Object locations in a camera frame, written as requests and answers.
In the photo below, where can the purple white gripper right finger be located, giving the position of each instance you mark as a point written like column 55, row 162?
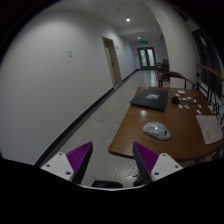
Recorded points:
column 153, row 166

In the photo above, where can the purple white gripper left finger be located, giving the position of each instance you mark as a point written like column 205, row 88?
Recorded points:
column 70, row 166

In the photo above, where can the white computer mouse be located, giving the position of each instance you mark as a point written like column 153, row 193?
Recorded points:
column 157, row 130

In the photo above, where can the brown wooden table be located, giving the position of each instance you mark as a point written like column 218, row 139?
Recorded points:
column 186, row 142

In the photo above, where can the white paper sheet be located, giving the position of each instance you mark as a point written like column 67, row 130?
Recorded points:
column 210, row 128

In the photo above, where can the small black box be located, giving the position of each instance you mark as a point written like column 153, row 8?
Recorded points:
column 175, row 100

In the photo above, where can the wooden chair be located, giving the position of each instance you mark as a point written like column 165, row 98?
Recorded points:
column 176, row 80

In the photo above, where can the glass double door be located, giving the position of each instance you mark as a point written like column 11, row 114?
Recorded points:
column 147, row 58

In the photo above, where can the wooden handrail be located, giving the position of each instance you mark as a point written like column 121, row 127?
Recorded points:
column 212, row 71

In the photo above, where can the beige side door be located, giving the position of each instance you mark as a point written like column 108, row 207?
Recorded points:
column 112, row 59

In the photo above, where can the green exit sign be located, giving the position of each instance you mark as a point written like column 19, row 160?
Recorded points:
column 143, row 42

